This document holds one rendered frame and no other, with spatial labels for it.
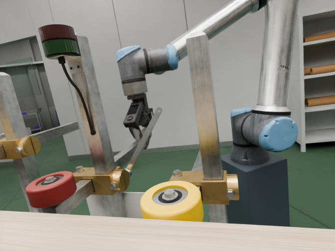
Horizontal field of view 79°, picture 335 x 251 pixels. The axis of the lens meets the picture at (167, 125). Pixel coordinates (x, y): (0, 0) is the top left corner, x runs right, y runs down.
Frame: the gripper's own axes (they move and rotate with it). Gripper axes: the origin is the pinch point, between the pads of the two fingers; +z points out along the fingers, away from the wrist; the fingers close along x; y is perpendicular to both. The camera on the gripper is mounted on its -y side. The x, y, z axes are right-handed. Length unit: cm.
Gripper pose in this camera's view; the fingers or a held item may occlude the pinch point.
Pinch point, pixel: (143, 146)
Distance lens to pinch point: 80.1
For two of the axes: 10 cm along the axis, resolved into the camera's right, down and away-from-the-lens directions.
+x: -9.5, 0.9, 3.1
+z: 1.6, 9.6, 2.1
